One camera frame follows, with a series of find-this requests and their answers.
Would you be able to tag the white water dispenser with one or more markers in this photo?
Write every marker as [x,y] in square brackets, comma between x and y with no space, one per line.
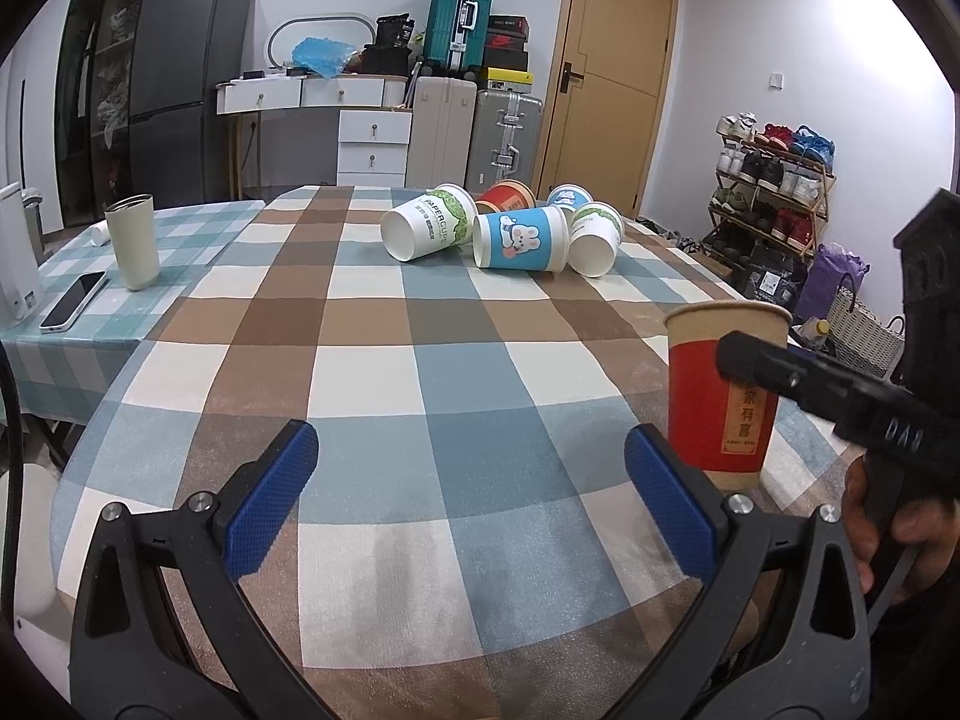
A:
[22,293]

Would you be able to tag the woven basket bag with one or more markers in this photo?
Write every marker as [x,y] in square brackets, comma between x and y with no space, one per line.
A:
[859,340]

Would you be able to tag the teal hard suitcase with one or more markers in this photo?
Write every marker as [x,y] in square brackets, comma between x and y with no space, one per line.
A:
[456,33]

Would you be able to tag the blue plastic bag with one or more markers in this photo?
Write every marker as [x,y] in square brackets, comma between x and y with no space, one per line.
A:
[322,56]

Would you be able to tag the dark glass cabinet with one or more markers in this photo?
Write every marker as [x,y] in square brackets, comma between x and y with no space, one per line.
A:
[92,107]

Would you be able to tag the white green-leaf paper cup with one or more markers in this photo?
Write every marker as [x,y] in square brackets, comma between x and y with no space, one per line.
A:
[439,219]

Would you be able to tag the beige hard suitcase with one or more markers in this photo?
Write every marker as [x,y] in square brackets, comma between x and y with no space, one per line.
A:
[442,121]

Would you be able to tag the smartphone with white case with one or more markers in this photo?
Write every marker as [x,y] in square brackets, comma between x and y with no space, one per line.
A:
[71,304]

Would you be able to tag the blue bunny paper cup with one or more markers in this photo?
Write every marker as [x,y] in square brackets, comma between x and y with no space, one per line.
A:
[535,239]

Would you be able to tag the person's right hand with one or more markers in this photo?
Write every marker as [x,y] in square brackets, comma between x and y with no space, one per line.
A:
[930,526]

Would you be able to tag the silver aluminium suitcase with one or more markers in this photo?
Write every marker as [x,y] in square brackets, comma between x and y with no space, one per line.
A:
[505,135]

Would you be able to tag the purple shopping bag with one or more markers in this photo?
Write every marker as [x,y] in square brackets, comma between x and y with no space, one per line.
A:
[832,265]

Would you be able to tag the wooden door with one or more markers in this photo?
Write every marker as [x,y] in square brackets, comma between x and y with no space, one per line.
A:
[607,90]

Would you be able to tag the black refrigerator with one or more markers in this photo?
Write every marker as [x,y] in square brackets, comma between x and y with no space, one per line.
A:
[179,144]

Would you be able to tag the white drawer desk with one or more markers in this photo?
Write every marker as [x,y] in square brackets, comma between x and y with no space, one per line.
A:
[353,129]

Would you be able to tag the blue and white paper cup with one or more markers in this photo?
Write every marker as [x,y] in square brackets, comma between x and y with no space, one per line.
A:
[570,196]

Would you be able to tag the red and brown paper cup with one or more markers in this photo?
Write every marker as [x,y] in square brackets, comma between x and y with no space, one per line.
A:
[720,426]

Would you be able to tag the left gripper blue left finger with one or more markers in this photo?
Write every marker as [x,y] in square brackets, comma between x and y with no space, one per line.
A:
[162,628]

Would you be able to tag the wooden shoe rack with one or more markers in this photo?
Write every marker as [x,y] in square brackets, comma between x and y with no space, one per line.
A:
[771,201]

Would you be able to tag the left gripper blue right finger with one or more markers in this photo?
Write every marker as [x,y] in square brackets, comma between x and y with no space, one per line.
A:
[779,626]

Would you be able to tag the black bag on desk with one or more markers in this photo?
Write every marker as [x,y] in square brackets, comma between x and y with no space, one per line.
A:
[389,53]

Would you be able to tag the checkered tablecloth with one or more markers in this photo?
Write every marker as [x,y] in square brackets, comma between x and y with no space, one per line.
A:
[469,545]

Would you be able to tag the cream insulated tumbler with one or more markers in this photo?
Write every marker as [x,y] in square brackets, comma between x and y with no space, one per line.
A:
[132,231]

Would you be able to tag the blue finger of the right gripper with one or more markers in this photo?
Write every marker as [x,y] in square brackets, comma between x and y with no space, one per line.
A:
[816,383]

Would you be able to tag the stacked shoe boxes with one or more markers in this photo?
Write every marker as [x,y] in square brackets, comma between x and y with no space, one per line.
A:
[506,60]

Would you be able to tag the oval white mirror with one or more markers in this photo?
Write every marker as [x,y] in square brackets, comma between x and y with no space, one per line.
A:
[351,28]

